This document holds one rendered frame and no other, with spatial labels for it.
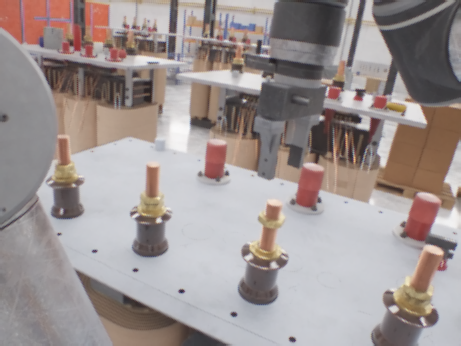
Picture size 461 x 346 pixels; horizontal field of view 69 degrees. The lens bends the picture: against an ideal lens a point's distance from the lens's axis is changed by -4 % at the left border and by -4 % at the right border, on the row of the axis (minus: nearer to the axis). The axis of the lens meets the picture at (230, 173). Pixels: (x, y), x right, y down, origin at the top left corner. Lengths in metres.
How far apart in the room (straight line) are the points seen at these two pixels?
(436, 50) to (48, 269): 0.41
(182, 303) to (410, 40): 0.56
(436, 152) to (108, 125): 4.18
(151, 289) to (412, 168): 4.94
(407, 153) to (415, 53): 4.95
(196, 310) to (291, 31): 0.50
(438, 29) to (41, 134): 0.37
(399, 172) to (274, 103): 4.96
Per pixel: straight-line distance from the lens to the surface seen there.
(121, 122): 3.08
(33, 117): 0.26
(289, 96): 0.52
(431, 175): 5.47
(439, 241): 1.01
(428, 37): 0.43
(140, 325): 1.07
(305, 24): 0.52
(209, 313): 0.69
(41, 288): 0.30
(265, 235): 0.66
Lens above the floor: 1.84
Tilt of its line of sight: 22 degrees down
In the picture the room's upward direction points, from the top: 7 degrees clockwise
